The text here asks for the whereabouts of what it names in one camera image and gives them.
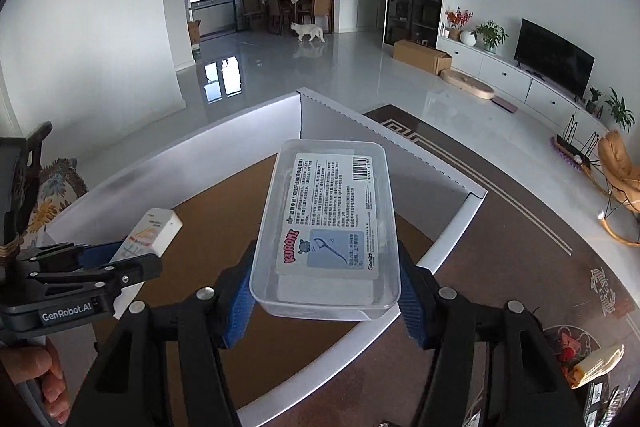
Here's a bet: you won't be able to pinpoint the orange rocking lounge chair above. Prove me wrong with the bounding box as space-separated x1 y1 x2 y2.
582 130 640 248

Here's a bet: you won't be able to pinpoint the purple fringed floor mat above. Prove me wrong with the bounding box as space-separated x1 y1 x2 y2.
550 136 588 168

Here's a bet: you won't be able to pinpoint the black television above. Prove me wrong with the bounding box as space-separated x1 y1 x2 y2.
514 19 596 98

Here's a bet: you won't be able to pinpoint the tall leafy potted plant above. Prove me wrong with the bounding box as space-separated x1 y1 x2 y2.
604 88 635 132

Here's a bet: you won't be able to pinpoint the person's left hand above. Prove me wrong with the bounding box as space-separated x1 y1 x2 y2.
0 341 72 426

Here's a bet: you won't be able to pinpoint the cream yellow snack packet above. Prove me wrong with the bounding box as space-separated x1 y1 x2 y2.
570 344 626 389

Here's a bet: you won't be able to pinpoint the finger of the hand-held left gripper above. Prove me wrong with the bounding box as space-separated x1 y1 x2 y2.
16 240 129 274
28 254 165 296

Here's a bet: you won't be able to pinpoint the dark wooden dining chair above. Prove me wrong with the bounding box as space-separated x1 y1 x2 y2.
242 0 262 32
264 0 284 35

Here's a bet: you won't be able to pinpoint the clear plastic labelled box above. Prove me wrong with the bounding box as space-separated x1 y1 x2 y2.
248 138 402 323

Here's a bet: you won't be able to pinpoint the floral patterned blanket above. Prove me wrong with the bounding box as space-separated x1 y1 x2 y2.
22 157 88 248

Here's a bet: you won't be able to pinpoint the round wooden cat scratcher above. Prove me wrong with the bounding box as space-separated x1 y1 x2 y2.
440 69 496 102

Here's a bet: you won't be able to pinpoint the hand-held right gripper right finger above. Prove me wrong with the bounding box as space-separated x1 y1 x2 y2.
397 249 586 427

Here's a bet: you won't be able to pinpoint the white cat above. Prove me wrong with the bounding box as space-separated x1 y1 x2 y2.
290 22 326 44

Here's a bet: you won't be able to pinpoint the white pouch with spout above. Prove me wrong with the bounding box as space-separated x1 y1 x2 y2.
107 208 184 265

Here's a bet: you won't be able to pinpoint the bushy green potted plant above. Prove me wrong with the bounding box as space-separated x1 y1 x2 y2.
475 21 508 54

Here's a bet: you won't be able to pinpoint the long brown cardboard box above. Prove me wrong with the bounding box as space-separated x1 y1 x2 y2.
392 39 453 76

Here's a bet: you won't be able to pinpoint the orange flowers in vase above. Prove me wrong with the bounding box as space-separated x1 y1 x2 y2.
445 7 473 42

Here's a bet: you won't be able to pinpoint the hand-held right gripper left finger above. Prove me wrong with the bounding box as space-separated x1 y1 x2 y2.
67 239 258 427

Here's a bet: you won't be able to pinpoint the black printed carton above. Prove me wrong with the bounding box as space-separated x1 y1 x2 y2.
582 379 626 427

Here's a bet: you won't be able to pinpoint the black metal wire stand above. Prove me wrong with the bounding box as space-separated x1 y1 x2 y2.
565 114 601 168

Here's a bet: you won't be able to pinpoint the white cardboard box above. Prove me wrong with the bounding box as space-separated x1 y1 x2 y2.
42 88 488 427

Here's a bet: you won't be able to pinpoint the white television cabinet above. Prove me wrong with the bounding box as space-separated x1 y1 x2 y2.
436 36 613 132

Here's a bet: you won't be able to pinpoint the tan-backed wooden dining chair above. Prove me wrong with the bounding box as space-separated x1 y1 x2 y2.
312 0 334 34

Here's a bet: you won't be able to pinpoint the dark carved wooden chair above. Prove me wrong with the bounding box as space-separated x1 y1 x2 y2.
0 122 53 268

